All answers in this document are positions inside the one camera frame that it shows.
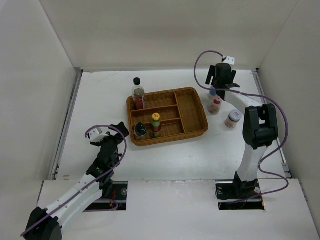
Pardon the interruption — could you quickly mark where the woven wicker divided basket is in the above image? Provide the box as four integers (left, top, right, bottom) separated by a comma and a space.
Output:
126, 87, 209, 147

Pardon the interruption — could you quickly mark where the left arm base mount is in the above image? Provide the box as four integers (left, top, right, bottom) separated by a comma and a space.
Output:
83, 181, 128, 213

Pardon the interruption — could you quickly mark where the tall glass red-label bottle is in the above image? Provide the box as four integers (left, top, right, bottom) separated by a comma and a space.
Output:
132, 77, 146, 110

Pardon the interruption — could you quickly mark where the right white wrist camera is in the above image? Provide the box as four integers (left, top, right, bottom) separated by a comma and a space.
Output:
221, 56, 236, 65

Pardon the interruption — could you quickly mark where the aluminium table edge frame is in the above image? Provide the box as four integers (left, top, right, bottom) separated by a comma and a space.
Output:
48, 67, 291, 181

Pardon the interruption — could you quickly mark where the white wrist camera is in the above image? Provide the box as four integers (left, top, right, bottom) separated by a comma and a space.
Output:
85, 127, 108, 143
221, 56, 236, 65

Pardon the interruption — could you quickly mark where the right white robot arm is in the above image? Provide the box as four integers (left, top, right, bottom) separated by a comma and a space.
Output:
205, 63, 279, 201

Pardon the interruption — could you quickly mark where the green sauce bottle yellow cap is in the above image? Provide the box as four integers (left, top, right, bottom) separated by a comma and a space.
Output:
151, 113, 162, 138

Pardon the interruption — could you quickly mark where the small black-cap spice jar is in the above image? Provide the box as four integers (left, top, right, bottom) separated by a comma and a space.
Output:
134, 122, 147, 141

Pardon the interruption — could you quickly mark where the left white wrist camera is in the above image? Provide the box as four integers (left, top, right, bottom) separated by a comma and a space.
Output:
85, 127, 108, 143

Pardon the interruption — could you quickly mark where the pink-cap spice shaker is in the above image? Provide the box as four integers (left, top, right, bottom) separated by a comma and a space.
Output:
207, 96, 222, 115

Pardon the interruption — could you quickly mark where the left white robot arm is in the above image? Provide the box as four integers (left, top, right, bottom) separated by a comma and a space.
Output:
20, 122, 130, 240

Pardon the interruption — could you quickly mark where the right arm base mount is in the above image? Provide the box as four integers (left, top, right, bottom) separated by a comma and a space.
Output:
215, 180, 265, 211

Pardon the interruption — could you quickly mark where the blue-label silver-lid shaker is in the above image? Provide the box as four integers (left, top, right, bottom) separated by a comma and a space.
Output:
207, 86, 217, 101

